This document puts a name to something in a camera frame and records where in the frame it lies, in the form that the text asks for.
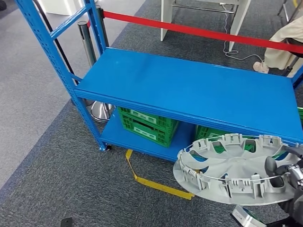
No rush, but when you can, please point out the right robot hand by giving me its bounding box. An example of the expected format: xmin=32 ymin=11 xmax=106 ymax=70
xmin=264 ymin=145 xmax=303 ymax=225

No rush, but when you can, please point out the grey plastic wheel hubcap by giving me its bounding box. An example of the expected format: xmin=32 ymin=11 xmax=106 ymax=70
xmin=172 ymin=133 xmax=303 ymax=207

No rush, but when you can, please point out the blue metal shelf rack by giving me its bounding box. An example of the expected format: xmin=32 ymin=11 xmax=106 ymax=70
xmin=14 ymin=0 xmax=303 ymax=164

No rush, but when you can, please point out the person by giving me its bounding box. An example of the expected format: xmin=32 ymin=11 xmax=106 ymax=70
xmin=252 ymin=16 xmax=303 ymax=79

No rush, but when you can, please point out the yellow floor tape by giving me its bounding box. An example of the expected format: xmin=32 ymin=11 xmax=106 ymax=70
xmin=125 ymin=149 xmax=195 ymax=201

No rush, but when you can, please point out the red barrier belt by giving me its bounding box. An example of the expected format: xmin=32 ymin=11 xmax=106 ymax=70
xmin=86 ymin=10 xmax=303 ymax=54

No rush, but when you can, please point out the white desk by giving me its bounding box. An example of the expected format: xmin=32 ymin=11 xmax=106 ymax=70
xmin=160 ymin=0 xmax=252 ymax=52

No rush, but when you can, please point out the white lit plinth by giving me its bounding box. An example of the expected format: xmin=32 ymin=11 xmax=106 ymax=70
xmin=41 ymin=0 xmax=88 ymax=16

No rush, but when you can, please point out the grey metal frame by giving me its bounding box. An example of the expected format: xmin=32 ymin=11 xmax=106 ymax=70
xmin=277 ymin=0 xmax=303 ymax=23

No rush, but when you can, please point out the white floor cable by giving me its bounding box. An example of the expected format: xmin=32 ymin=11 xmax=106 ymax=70
xmin=220 ymin=3 xmax=264 ymax=63

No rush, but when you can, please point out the chrome stanchion post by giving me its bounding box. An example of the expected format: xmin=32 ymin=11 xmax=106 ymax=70
xmin=96 ymin=5 xmax=110 ymax=48
xmin=78 ymin=20 xmax=116 ymax=123

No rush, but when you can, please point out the black hose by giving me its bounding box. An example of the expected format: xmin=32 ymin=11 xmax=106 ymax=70
xmin=33 ymin=0 xmax=79 ymax=85

